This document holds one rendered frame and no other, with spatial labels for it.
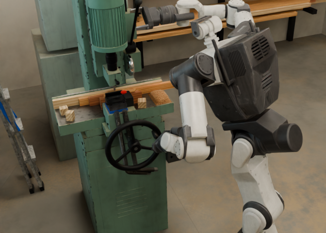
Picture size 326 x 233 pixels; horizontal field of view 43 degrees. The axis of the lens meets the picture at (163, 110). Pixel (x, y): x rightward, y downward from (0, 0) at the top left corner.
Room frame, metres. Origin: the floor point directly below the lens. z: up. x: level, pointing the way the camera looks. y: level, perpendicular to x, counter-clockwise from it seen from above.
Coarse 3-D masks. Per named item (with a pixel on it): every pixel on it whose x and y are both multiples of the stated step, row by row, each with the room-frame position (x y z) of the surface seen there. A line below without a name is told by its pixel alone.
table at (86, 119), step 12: (144, 96) 1.99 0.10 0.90; (168, 96) 1.99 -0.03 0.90; (72, 108) 1.89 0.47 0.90; (84, 108) 1.89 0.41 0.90; (96, 108) 1.88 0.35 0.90; (144, 108) 1.86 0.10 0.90; (156, 108) 1.88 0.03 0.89; (168, 108) 1.90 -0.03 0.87; (60, 120) 1.77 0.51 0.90; (84, 120) 1.77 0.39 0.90; (96, 120) 1.78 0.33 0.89; (60, 132) 1.72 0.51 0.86; (72, 132) 1.74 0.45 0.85; (108, 132) 1.70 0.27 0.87
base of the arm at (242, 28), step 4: (240, 24) 1.78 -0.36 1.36; (244, 24) 1.76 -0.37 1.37; (248, 24) 1.74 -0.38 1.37; (236, 28) 1.76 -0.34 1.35; (240, 28) 1.74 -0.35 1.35; (244, 28) 1.72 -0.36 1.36; (248, 28) 1.70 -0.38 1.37; (232, 32) 1.74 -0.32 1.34; (236, 32) 1.73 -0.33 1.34; (240, 32) 1.71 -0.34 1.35; (244, 32) 1.69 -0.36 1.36; (228, 36) 1.73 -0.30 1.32; (232, 36) 1.71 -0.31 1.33
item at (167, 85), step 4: (152, 84) 2.05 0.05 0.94; (156, 84) 2.05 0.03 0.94; (160, 84) 2.05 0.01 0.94; (164, 84) 2.06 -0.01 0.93; (168, 84) 2.07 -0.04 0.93; (136, 88) 2.01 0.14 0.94; (140, 88) 2.02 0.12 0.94; (144, 88) 2.03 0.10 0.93; (148, 88) 2.03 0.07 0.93; (152, 88) 2.04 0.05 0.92; (156, 88) 2.05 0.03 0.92; (160, 88) 2.05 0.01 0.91; (164, 88) 2.06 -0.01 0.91; (168, 88) 2.07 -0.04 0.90; (108, 92) 1.98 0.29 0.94; (144, 92) 2.02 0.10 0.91; (148, 92) 2.03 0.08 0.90; (88, 96) 1.94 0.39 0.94; (80, 100) 1.91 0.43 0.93; (84, 100) 1.92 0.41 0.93; (88, 100) 1.93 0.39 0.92; (80, 104) 1.91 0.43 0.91; (84, 104) 1.92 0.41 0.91; (88, 104) 1.92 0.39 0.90
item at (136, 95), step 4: (132, 92) 1.93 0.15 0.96; (136, 92) 1.92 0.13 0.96; (140, 92) 1.93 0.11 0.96; (132, 96) 1.92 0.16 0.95; (136, 96) 1.92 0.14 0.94; (140, 96) 1.93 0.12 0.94; (100, 100) 1.86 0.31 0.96; (104, 100) 1.87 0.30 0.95; (136, 100) 1.92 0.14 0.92; (100, 104) 1.87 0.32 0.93
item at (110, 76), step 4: (104, 68) 2.01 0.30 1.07; (104, 72) 2.01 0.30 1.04; (108, 72) 1.95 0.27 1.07; (112, 72) 1.95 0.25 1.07; (116, 72) 1.95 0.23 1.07; (120, 72) 1.95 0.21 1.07; (104, 76) 2.03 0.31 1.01; (108, 76) 1.93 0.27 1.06; (112, 76) 1.93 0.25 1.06; (116, 76) 1.94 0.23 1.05; (120, 76) 1.94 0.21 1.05; (108, 80) 1.93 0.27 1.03; (112, 80) 1.93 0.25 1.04; (120, 80) 1.94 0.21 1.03; (112, 84) 1.93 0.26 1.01; (116, 84) 1.94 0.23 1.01; (120, 84) 1.94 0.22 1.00
